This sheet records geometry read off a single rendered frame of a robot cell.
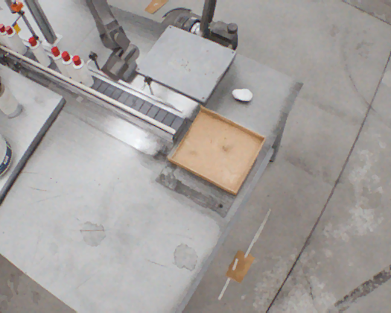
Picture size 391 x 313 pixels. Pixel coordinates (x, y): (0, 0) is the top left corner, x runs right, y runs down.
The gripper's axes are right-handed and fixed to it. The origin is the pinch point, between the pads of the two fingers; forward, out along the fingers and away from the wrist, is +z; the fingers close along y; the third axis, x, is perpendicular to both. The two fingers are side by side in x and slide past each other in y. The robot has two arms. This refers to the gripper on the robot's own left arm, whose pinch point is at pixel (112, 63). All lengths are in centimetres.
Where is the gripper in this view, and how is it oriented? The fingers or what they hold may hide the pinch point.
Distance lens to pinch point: 157.6
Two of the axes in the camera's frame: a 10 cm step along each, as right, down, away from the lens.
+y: -5.0, 8.2, -2.7
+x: 7.2, 5.7, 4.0
